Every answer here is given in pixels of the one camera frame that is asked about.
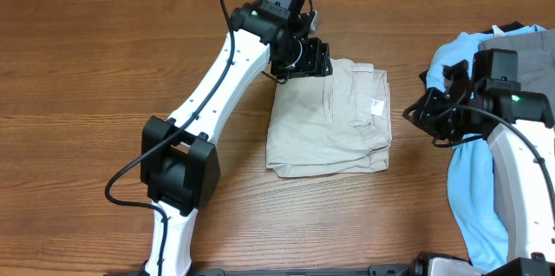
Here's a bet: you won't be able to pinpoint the light blue t-shirt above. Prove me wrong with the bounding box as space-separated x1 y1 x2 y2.
426 24 544 272

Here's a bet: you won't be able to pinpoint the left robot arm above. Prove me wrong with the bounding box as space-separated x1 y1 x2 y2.
140 0 333 275

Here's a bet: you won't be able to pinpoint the beige shorts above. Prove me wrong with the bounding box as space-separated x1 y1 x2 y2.
265 59 392 178

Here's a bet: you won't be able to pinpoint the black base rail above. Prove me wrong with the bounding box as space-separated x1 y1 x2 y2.
103 264 473 276

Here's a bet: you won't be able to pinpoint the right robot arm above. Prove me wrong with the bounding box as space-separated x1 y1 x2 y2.
402 49 554 276

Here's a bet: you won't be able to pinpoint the grey garment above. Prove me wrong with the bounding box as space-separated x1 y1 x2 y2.
478 29 555 225

